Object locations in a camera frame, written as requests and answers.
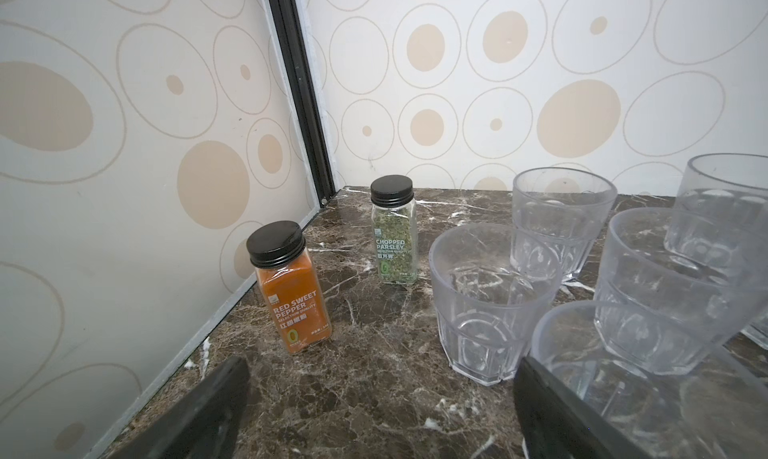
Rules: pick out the clear faceted glass one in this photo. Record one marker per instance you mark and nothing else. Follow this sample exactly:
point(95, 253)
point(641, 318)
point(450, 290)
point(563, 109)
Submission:
point(491, 284)

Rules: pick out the red sweet pepper spice jar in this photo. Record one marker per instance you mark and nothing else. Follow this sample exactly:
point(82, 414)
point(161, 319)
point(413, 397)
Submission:
point(289, 284)

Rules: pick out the clear faceted glass four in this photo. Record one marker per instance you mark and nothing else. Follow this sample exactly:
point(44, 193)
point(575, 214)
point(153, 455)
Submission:
point(730, 188)

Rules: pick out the chopped parsley spice jar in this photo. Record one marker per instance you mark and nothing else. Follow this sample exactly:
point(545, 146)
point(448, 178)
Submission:
point(395, 228)

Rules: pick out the clear faceted glass two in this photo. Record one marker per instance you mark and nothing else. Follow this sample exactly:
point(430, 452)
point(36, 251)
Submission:
point(565, 208)

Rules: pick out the clear faceted glass five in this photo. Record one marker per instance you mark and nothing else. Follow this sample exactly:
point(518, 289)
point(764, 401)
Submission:
point(660, 386)

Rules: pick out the clear faceted glass three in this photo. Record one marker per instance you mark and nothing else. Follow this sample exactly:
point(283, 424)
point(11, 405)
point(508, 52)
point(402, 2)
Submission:
point(705, 274)

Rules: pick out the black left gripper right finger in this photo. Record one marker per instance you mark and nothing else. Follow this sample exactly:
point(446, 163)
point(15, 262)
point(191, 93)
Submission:
point(556, 423)

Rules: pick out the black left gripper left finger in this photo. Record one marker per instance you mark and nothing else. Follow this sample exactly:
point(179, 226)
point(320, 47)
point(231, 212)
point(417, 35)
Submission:
point(204, 423)

